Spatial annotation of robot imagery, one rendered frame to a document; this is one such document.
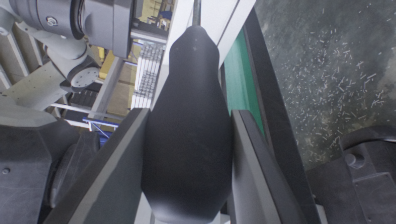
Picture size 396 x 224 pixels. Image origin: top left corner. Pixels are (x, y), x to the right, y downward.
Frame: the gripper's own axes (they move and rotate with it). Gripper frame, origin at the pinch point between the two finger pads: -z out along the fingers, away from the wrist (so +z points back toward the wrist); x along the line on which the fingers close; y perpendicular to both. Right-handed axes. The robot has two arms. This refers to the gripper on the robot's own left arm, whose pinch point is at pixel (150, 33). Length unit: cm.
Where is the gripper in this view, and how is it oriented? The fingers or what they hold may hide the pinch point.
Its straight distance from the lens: 38.6
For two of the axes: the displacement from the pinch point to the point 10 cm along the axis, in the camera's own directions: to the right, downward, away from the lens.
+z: -9.5, -2.2, -2.4
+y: 0.3, -7.8, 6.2
